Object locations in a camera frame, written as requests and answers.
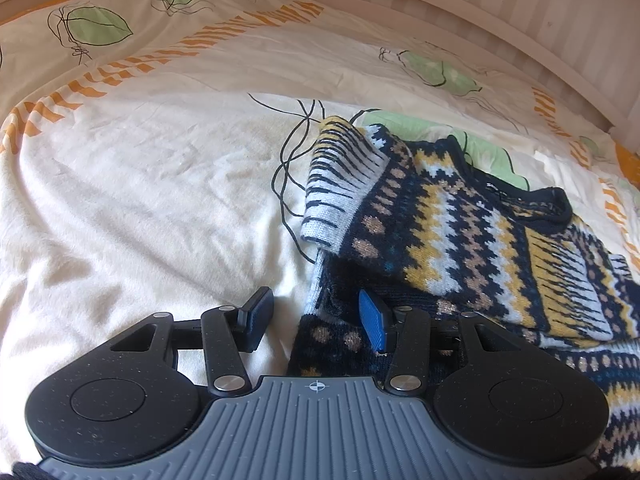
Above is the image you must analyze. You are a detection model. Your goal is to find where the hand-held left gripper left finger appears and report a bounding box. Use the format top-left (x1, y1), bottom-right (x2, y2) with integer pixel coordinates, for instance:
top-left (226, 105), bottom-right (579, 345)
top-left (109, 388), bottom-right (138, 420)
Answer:
top-left (107, 287), bottom-right (275, 395)

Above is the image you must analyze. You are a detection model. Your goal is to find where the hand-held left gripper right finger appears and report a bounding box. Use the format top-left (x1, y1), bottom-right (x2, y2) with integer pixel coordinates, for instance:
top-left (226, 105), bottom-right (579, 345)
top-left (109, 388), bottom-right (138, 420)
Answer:
top-left (357, 290), bottom-right (528, 395)

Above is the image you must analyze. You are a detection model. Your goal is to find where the patterned knit sweater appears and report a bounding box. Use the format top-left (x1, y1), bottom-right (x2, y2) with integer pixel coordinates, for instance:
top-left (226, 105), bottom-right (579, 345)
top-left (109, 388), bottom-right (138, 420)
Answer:
top-left (287, 116), bottom-right (640, 473)

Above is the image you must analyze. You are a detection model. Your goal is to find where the leaf print duvet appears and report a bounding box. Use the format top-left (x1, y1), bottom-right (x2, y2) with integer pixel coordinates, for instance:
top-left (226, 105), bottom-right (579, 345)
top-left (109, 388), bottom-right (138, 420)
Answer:
top-left (0, 0), bottom-right (640, 461)

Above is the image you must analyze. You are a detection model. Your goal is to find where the yellow bed sheet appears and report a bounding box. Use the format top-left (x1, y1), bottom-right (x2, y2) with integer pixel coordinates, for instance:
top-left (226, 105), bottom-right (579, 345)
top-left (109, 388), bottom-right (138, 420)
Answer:
top-left (0, 0), bottom-right (640, 186)

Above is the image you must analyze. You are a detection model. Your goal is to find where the white wooden bed frame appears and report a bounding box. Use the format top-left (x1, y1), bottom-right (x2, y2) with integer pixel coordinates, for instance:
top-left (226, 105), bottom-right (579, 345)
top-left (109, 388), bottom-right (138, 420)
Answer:
top-left (0, 0), bottom-right (640, 136)

